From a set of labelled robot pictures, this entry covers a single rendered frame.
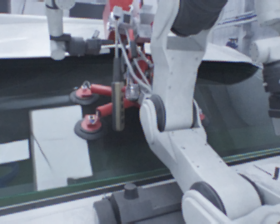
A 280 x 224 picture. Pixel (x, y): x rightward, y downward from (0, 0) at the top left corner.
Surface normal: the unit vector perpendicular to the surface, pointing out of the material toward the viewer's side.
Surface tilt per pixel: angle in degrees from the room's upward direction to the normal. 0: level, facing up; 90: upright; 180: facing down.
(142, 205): 45
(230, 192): 31
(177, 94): 99
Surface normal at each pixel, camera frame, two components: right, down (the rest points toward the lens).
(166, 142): 0.28, -0.47
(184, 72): 0.36, 0.35
